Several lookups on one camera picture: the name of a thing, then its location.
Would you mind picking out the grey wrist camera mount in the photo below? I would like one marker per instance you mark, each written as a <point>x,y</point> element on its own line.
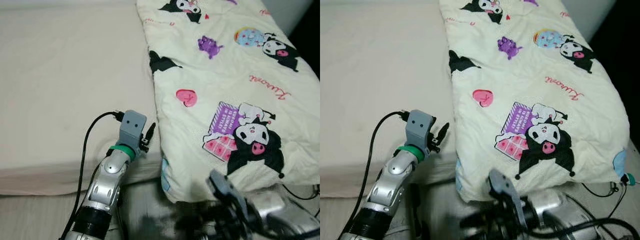
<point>132,127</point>
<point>502,187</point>
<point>225,190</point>
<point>419,125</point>

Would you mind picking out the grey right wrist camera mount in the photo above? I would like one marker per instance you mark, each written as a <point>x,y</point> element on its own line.
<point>502,187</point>
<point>225,190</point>

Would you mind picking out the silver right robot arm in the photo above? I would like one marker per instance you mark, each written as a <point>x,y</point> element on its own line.
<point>280,207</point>
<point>555,205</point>

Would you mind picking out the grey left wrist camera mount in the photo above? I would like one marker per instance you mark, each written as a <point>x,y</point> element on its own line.
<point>132,127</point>
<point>419,125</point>

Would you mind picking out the teal charger plug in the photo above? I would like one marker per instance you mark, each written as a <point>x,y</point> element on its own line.
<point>630,176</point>

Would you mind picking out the black wardrobe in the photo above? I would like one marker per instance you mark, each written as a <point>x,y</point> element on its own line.
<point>310,45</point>
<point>620,60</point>

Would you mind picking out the cream cartoon print blanket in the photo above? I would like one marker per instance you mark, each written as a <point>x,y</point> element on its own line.
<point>225,65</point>
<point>530,65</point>

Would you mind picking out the mattress with cream sheet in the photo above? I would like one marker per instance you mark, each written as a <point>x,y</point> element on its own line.
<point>380,75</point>
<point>65,75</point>

